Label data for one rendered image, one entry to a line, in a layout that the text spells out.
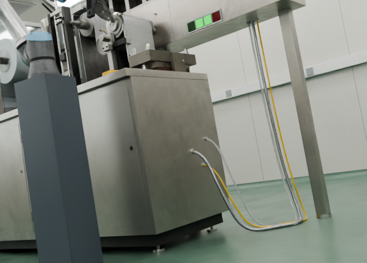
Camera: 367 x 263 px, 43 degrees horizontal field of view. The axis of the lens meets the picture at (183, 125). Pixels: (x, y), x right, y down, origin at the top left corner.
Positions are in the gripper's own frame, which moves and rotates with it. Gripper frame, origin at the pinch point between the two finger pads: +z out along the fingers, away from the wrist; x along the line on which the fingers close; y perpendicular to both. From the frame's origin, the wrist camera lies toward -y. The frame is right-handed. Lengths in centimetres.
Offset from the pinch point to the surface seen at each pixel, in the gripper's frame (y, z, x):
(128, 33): -1.4, 10.6, -4.5
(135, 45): -3.5, 18.4, -4.5
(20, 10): 226, 32, 343
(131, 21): 8.0, 9.2, -4.3
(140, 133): -67, 27, -30
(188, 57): 1.7, 41.9, -24.2
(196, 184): -66, 74, -30
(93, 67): -6.5, 19.7, 33.8
